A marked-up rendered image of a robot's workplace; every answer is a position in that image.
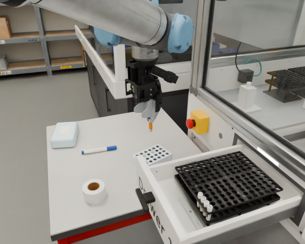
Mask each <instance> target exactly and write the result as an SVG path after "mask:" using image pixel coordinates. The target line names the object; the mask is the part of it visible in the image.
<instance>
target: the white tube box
mask: <svg viewBox="0 0 305 244"><path fill-rule="evenodd" d="M152 149H154V153H151V150H152ZM143 153H146V157H144V160H148V166H152V165H156V164H160V163H164V162H168V161H172V153H170V152H169V151H168V150H166V149H165V148H164V147H162V146H161V145H159V144H156V145H154V146H152V147H150V148H147V149H145V150H143V151H140V152H138V153H136V154H134V155H132V163H133V164H134V165H135V166H136V156H139V155H142V156H143Z"/></svg>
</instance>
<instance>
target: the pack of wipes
mask: <svg viewBox="0 0 305 244"><path fill-rule="evenodd" d="M78 130H79V127H78V122H59V123H57V124H56V126H55V129H54V132H53V134H52V137H51V139H50V144H51V147H52V148H66V147H74V146H75V144H76V139H77V135H78Z"/></svg>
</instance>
